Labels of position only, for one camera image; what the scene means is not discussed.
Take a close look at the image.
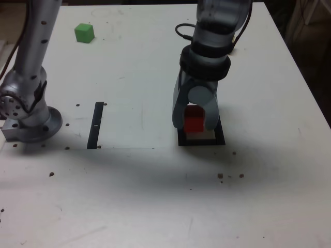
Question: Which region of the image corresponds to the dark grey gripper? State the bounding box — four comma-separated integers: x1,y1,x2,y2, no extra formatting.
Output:
172,71,220,130

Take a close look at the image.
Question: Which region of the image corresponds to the red cube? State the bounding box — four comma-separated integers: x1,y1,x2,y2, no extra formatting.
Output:
183,105,206,134

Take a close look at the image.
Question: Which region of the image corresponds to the green cube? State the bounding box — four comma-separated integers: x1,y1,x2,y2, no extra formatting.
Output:
74,23,95,44

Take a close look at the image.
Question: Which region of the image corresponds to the black tape square outline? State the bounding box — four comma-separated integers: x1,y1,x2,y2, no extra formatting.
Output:
177,113,226,147

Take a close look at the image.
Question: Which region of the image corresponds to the black tape strip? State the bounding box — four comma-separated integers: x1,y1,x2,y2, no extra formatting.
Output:
86,101,104,150

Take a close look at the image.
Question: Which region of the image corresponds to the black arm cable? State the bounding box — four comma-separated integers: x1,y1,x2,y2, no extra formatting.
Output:
175,0,253,52

